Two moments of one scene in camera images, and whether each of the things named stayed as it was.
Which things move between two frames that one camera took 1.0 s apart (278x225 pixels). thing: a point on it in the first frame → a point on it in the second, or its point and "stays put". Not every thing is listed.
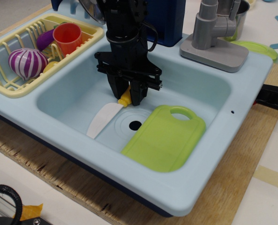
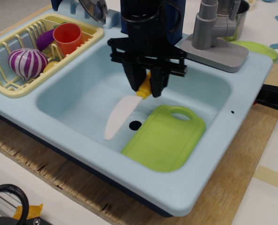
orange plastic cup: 68,37 stays put
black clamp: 274,97 stays put
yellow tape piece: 30,212 stays put
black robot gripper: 128,58 → 146,45
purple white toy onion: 28,63 stays put
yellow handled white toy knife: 103,114 → 125,109
